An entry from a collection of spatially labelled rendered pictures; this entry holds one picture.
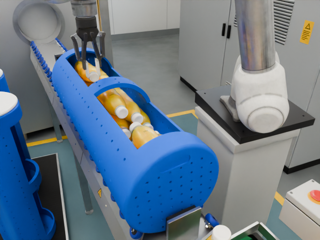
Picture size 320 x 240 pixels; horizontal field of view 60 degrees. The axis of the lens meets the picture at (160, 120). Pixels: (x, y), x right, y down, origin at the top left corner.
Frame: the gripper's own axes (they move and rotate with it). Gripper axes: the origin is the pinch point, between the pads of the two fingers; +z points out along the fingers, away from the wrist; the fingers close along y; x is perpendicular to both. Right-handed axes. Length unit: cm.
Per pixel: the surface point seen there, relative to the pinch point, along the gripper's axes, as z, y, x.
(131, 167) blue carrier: 3, 10, 60
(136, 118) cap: 9.2, -5.1, 30.5
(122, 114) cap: 5.9, -0.1, 30.8
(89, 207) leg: 113, 5, -37
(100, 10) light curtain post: -9, -31, -79
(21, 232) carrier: 87, 46, -13
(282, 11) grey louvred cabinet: -4, -153, -36
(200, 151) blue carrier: 2, -7, 64
